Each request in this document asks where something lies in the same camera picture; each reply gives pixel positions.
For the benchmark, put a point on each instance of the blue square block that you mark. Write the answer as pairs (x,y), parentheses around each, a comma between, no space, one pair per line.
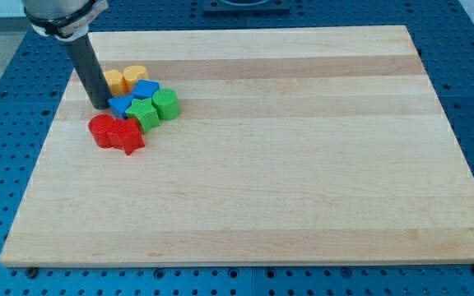
(144,89)

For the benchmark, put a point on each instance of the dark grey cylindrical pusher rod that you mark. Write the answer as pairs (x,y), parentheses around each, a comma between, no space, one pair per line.
(89,71)

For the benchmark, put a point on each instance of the yellow pentagon block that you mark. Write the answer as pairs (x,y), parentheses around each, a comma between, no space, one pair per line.
(115,82)

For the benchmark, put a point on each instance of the blue triangle block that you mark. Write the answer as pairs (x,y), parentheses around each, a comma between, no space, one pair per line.
(119,105)

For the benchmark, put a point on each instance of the yellow heart block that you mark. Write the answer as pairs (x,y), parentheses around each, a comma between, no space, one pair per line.
(133,74)

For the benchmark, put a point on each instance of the green star block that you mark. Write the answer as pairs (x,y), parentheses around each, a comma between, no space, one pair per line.
(145,114)

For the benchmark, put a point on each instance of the red star block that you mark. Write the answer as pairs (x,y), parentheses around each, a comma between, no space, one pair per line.
(126,135)

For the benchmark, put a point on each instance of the green cylinder block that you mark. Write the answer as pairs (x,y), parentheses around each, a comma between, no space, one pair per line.
(166,104)

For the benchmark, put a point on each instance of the large wooden board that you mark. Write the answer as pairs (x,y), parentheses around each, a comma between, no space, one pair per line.
(294,147)

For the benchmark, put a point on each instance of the red cylinder block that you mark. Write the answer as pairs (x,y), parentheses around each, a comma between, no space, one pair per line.
(99,127)

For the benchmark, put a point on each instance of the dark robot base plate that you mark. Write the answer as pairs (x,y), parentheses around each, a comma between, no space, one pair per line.
(216,7)

